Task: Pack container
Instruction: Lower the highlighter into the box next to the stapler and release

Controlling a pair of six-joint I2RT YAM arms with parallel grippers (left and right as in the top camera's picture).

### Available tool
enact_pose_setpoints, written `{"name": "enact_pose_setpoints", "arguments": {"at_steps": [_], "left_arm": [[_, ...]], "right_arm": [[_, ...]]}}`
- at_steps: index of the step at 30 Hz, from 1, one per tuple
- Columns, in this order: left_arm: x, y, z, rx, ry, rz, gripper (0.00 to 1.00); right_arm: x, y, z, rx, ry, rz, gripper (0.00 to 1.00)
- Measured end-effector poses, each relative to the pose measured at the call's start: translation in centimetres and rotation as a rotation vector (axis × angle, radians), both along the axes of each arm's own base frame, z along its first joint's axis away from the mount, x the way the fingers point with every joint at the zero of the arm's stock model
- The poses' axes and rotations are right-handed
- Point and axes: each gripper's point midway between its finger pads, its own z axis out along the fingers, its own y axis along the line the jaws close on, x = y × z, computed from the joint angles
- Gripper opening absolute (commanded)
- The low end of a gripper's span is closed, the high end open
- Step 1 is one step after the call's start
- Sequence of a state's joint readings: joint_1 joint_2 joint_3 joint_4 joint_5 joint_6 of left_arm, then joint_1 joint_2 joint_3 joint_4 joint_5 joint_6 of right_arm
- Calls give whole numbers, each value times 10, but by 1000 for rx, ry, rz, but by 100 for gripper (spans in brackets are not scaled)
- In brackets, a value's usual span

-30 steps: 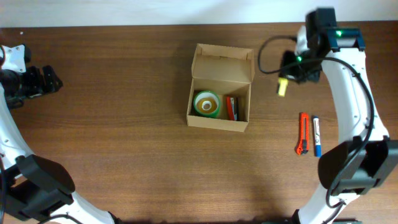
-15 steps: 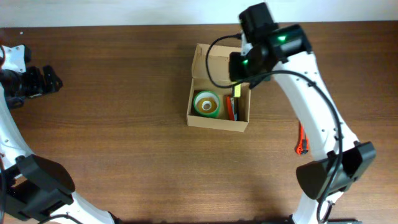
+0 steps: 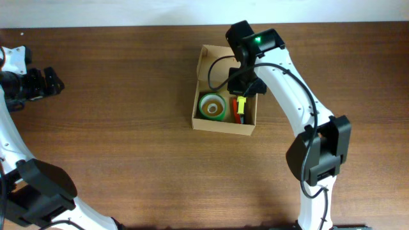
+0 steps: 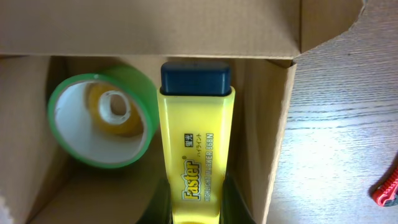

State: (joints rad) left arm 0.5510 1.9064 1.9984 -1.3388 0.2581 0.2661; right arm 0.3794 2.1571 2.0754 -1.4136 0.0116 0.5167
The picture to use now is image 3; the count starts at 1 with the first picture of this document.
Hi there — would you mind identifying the yellow highlighter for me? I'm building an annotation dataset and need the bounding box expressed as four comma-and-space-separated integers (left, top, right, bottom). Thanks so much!
236, 96, 247, 115

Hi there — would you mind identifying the green tape roll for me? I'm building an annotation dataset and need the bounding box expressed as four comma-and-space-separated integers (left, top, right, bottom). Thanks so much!
199, 93, 226, 121

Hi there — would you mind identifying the red stapler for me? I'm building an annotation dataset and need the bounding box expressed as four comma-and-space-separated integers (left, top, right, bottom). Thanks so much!
232, 98, 242, 124

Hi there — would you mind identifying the small yellow tape roll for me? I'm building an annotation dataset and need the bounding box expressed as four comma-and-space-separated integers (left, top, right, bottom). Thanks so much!
203, 100, 223, 116

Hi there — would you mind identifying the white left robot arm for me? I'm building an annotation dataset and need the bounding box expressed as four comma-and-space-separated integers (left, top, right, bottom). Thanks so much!
1, 67, 125, 230

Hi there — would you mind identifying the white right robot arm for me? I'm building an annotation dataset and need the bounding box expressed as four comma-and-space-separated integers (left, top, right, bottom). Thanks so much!
225, 20, 351, 230

